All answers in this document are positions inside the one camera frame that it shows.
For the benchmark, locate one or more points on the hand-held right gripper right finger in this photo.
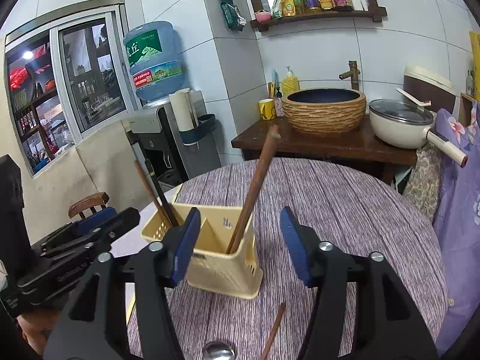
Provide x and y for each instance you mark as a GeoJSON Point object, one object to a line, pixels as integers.
{"type": "Point", "coordinates": [296, 247]}

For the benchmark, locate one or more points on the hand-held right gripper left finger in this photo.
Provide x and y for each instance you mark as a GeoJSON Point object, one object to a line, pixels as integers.
{"type": "Point", "coordinates": [187, 247]}

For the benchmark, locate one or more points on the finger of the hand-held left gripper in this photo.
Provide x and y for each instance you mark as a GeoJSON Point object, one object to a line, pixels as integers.
{"type": "Point", "coordinates": [123, 219]}
{"type": "Point", "coordinates": [95, 219]}

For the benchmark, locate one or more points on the brown wooden chopstick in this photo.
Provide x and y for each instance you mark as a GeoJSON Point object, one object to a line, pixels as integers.
{"type": "Point", "coordinates": [255, 180]}
{"type": "Point", "coordinates": [273, 330]}
{"type": "Point", "coordinates": [150, 191]}

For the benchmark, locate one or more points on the cream plastic utensil holder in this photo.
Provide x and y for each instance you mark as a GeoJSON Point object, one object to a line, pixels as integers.
{"type": "Point", "coordinates": [221, 266]}

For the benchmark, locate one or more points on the black chopstick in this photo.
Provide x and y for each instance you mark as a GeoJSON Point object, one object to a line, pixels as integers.
{"type": "Point", "coordinates": [161, 193]}

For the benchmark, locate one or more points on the large metal spoon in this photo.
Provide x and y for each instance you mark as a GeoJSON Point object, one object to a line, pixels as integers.
{"type": "Point", "coordinates": [218, 350]}

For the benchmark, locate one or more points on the person's left hand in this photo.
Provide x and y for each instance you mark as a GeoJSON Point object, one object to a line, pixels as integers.
{"type": "Point", "coordinates": [33, 330]}

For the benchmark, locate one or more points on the wooden chair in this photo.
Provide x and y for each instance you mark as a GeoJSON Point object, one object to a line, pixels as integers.
{"type": "Point", "coordinates": [88, 202]}

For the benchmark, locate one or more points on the purple striped tablecloth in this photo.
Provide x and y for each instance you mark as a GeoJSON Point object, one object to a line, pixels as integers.
{"type": "Point", "coordinates": [337, 213]}

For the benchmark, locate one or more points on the grey water dispenser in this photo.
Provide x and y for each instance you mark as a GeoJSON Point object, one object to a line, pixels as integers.
{"type": "Point", "coordinates": [150, 123]}

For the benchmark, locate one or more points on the wooden counter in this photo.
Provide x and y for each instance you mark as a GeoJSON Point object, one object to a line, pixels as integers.
{"type": "Point", "coordinates": [337, 146]}

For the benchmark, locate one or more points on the woven pattern wash basin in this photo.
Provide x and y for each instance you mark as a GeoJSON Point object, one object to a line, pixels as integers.
{"type": "Point", "coordinates": [324, 116]}

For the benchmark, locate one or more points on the sliding window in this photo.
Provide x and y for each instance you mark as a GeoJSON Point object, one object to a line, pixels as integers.
{"type": "Point", "coordinates": [86, 78]}

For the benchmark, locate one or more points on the yellow mug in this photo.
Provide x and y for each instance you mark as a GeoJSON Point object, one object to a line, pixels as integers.
{"type": "Point", "coordinates": [267, 109]}

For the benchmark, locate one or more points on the paisley patterned cloth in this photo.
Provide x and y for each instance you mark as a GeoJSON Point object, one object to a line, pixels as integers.
{"type": "Point", "coordinates": [423, 183]}

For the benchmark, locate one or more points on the small patterned bottle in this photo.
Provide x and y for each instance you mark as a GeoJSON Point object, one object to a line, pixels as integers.
{"type": "Point", "coordinates": [280, 105]}

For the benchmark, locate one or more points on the cream pot with lid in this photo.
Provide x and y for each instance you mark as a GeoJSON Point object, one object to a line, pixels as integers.
{"type": "Point", "coordinates": [397, 127]}

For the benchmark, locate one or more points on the blue water bottle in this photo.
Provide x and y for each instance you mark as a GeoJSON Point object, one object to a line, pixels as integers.
{"type": "Point", "coordinates": [153, 60]}

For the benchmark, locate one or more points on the yellow soap dispenser bottle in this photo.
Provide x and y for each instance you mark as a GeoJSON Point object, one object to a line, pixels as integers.
{"type": "Point", "coordinates": [290, 84]}

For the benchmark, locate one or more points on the purple floral cloth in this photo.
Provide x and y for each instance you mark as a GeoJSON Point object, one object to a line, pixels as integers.
{"type": "Point", "coordinates": [461, 213]}

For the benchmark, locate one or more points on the bronze faucet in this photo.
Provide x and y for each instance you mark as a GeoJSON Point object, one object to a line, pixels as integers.
{"type": "Point", "coordinates": [352, 75]}

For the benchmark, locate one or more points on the white rice paddle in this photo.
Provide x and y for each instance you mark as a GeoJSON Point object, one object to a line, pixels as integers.
{"type": "Point", "coordinates": [412, 97]}

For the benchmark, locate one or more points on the brown and white rice cooker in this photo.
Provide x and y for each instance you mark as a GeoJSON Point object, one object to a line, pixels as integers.
{"type": "Point", "coordinates": [431, 82]}

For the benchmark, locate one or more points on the wooden box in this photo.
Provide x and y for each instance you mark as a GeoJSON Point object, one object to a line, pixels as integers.
{"type": "Point", "coordinates": [467, 110]}

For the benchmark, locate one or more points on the wooden framed mirror shelf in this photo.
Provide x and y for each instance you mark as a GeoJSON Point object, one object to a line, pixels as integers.
{"type": "Point", "coordinates": [318, 15]}

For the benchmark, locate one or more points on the pink bowl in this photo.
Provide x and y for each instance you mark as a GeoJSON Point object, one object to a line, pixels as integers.
{"type": "Point", "coordinates": [262, 17]}

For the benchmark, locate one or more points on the green hanging packet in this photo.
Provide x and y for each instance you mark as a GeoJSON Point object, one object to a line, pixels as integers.
{"type": "Point", "coordinates": [232, 13]}

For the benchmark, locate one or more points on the green snack packet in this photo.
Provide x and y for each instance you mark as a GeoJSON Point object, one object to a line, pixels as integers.
{"type": "Point", "coordinates": [276, 5]}

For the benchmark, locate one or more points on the teal wall holder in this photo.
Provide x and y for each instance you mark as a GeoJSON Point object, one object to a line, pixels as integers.
{"type": "Point", "coordinates": [198, 129]}

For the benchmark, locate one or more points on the yellow wall hanging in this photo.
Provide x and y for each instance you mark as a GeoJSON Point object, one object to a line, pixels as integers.
{"type": "Point", "coordinates": [475, 63]}

